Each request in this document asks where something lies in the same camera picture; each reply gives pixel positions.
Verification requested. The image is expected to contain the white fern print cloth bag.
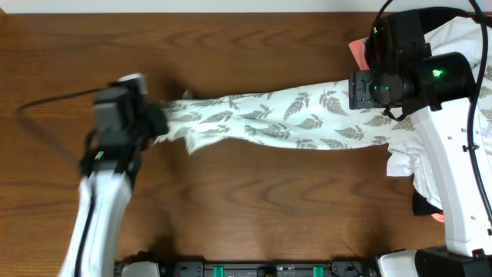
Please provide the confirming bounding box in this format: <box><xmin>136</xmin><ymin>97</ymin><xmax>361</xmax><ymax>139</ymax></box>
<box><xmin>155</xmin><ymin>80</ymin><xmax>441</xmax><ymax>208</ymax></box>

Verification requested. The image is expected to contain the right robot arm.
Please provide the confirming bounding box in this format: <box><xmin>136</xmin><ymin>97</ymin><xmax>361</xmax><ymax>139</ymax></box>
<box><xmin>349</xmin><ymin>7</ymin><xmax>491</xmax><ymax>276</ymax></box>

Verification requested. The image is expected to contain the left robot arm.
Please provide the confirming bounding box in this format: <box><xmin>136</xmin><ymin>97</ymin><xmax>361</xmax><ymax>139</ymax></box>
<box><xmin>58</xmin><ymin>101</ymin><xmax>168</xmax><ymax>277</ymax></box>

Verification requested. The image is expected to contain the pink garment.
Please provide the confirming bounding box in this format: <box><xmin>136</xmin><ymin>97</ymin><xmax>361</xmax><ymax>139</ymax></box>
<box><xmin>348</xmin><ymin>38</ymin><xmax>445</xmax><ymax>223</ymax></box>

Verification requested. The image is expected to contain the white garment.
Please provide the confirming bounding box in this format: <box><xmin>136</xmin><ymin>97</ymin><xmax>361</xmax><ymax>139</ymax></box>
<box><xmin>424</xmin><ymin>17</ymin><xmax>483</xmax><ymax>62</ymax></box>

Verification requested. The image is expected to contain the black garment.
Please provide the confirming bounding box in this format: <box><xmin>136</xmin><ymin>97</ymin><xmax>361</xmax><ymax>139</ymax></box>
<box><xmin>411</xmin><ymin>5</ymin><xmax>492</xmax><ymax>216</ymax></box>

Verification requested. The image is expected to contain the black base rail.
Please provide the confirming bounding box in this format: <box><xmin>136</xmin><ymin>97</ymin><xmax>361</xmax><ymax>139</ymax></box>
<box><xmin>113</xmin><ymin>252</ymin><xmax>380</xmax><ymax>277</ymax></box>

